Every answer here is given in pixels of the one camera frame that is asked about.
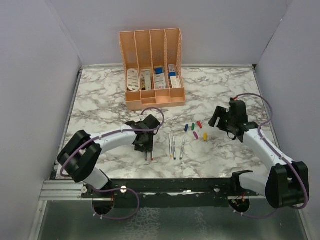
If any peach plastic desk organizer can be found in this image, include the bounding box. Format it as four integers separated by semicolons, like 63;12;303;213
119;28;186;111

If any white red box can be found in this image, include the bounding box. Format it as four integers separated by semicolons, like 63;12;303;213
168;64;182;88

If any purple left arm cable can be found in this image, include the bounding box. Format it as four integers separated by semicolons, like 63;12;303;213
58;107;166;179

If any white blue marker pen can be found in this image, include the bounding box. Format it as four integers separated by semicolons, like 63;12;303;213
172;136;177;160

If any white yellow marker pen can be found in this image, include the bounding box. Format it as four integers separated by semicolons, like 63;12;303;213
168;133;173;158

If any yellow pen cap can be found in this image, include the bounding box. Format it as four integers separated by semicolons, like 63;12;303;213
203;133;208;142

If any blue pen cap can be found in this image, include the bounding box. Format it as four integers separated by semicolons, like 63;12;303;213
184;124;189;132

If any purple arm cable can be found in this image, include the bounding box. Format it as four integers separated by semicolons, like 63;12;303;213
58;107;166;179
233;93;310;210

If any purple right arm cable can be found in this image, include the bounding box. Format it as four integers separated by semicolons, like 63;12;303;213
233;93;310;210

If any purple pen cap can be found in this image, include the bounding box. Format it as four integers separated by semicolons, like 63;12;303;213
193;131;199;139

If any white blue box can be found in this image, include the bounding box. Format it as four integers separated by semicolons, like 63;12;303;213
154;66;167;90

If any white green marker pen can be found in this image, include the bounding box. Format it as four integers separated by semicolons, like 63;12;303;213
179;136;186;160

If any aluminium extrusion frame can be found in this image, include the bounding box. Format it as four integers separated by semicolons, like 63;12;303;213
39;180;84;201

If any white oval label card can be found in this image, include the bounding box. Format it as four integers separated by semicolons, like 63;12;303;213
126;68;140;92

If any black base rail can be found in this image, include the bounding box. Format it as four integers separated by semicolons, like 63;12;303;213
51;169;261;210

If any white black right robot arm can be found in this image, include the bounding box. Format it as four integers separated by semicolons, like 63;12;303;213
208;98;310;209

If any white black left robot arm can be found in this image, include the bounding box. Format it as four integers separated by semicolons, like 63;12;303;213
57;114;162;198

